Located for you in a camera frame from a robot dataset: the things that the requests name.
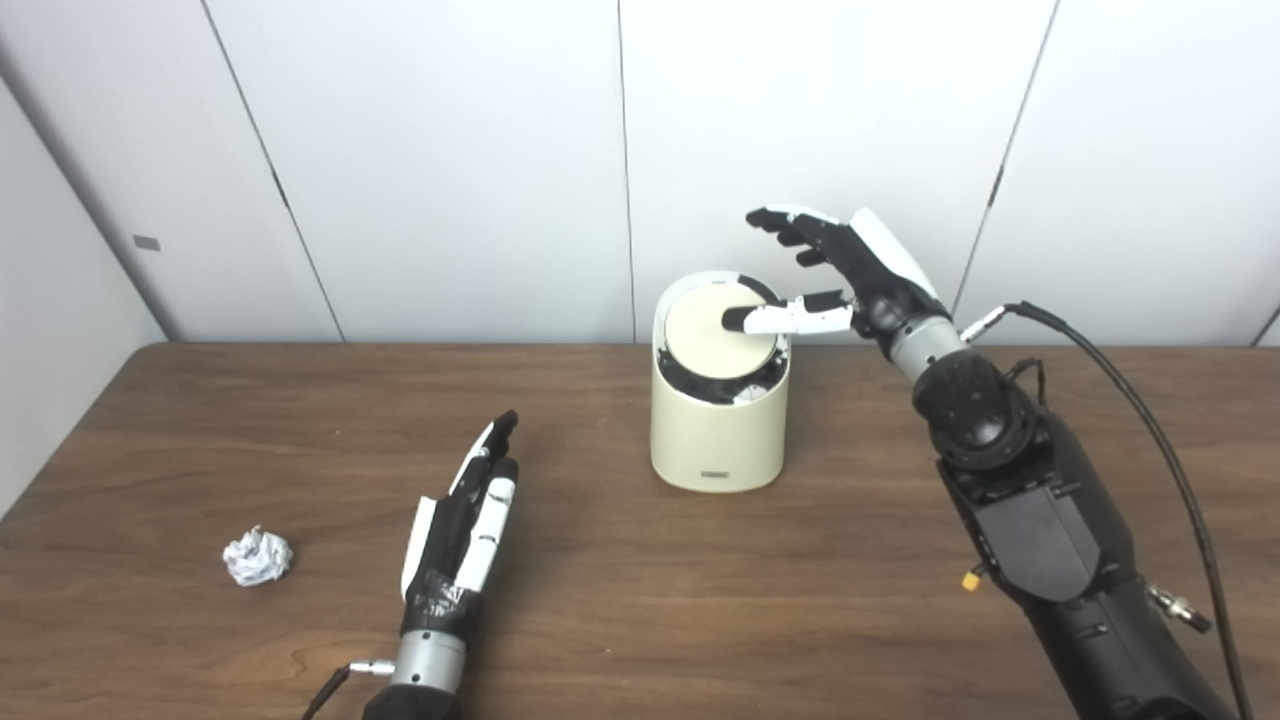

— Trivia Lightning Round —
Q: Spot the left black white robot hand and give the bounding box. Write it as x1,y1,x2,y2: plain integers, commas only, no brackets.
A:
400,410,521,641

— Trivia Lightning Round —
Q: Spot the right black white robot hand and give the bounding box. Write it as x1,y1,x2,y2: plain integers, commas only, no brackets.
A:
721,205,951,363

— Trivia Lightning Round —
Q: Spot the cream round bin lid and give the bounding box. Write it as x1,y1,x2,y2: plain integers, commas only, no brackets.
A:
663,282,781,379

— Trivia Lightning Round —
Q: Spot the white paper ball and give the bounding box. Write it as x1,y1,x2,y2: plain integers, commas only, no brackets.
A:
222,526,295,587

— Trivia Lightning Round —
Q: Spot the cream-colored bin body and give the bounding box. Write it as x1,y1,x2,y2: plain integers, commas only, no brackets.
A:
650,270,792,493

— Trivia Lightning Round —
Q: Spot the black bin liner bag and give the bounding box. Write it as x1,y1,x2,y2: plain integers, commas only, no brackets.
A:
655,345,788,406

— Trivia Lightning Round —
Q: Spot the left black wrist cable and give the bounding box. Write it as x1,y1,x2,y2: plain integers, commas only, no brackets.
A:
300,660,396,720

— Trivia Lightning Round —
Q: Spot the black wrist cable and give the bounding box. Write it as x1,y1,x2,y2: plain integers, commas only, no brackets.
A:
300,660,396,720
960,302,1256,720

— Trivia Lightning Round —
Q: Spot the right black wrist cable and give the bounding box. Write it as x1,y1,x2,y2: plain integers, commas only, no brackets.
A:
960,302,1256,720

